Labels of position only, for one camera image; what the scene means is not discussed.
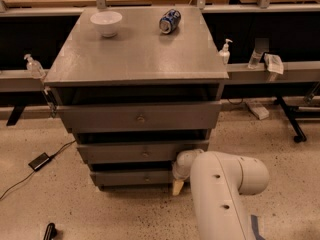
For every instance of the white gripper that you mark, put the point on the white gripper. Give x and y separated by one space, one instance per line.
180 169

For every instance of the grey bottom drawer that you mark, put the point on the grey bottom drawer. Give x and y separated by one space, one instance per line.
123 178

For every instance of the grey drawer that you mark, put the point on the grey drawer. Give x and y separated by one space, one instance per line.
101 153
123 178
140 117

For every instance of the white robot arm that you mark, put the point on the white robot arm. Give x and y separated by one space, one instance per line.
218 181

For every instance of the grey middle drawer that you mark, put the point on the grey middle drawer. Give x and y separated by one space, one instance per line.
101 153

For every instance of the grey top drawer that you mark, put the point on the grey top drawer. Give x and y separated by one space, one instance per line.
140 117

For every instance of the grey drawer cabinet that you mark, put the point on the grey drawer cabinet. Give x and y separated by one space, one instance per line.
138 65

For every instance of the blue tape cross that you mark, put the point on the blue tape cross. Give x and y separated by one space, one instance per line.
255 228

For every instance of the white power strip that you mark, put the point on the white power strip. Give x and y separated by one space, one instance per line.
258 109

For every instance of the black object on floor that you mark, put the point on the black object on floor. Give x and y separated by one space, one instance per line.
51 232

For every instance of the black wheeled stand leg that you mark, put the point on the black wheeled stand leg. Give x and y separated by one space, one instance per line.
293 113

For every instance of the black power adapter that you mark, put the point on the black power adapter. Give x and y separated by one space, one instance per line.
37 163

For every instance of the right white pump bottle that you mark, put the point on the right white pump bottle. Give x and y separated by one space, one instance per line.
224 52

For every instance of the clear plastic water bottle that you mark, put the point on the clear plastic water bottle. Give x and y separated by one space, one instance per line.
255 58

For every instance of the crumpled white plastic bag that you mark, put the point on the crumpled white plastic bag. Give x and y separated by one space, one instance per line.
274 63

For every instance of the blue soda can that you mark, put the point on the blue soda can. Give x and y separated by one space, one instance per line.
169 21

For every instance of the white ceramic bowl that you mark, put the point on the white ceramic bowl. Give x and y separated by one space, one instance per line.
106 23

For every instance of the left clear pump bottle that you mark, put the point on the left clear pump bottle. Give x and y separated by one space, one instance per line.
34 67

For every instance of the grey metal rail shelf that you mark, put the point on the grey metal rail shelf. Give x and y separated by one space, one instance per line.
238 74

